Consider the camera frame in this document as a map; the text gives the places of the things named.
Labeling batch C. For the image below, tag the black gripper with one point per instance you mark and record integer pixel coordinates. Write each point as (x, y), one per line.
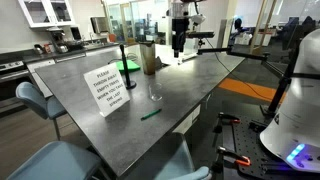
(179, 28)

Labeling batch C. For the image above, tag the green pen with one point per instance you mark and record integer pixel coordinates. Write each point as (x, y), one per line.
(151, 114)

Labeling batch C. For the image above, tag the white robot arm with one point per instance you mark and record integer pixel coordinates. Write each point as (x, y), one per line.
(185, 17)

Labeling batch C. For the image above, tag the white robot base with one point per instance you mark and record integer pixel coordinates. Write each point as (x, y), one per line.
(294, 133)

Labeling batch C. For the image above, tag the clear drinking glass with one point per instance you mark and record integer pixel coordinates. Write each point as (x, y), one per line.
(155, 91)

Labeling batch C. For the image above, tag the tall brown metal container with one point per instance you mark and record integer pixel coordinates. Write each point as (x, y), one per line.
(147, 51)

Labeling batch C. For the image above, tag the green flat tray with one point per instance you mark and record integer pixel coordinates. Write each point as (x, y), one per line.
(131, 66)

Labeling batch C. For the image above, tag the paper towel dispenser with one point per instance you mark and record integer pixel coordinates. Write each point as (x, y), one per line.
(99, 24)

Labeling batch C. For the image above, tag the white printed sign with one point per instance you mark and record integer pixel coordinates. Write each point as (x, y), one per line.
(108, 88)

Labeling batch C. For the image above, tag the orange clamp far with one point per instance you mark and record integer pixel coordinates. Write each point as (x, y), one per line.
(222, 119)

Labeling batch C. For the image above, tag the orange clamp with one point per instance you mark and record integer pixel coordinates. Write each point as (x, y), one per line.
(222, 119)
(238, 159)

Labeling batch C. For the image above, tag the coffee machine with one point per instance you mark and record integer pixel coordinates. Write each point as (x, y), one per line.
(56, 35)

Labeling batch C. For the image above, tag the blue chair front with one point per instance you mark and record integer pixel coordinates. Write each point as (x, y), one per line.
(168, 159)

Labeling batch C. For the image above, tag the blue chair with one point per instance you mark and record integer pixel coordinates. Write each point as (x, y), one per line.
(34, 99)
(168, 159)
(58, 160)

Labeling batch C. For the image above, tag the orange clamp near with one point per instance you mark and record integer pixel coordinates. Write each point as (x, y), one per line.
(238, 159)

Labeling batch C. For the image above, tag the blue chair far left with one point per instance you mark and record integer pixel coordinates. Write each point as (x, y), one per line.
(34, 99)

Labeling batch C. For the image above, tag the black perforated mounting board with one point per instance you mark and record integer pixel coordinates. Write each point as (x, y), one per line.
(243, 139)

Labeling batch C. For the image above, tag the stainless oven range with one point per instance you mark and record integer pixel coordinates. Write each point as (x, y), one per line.
(11, 75)

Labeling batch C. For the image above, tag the blue chair near left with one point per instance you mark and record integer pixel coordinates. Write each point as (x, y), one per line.
(58, 160)

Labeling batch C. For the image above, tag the black post stand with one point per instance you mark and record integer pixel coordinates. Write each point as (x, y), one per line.
(129, 84)

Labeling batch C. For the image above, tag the white wall cabinet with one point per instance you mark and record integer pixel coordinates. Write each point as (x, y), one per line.
(46, 13)

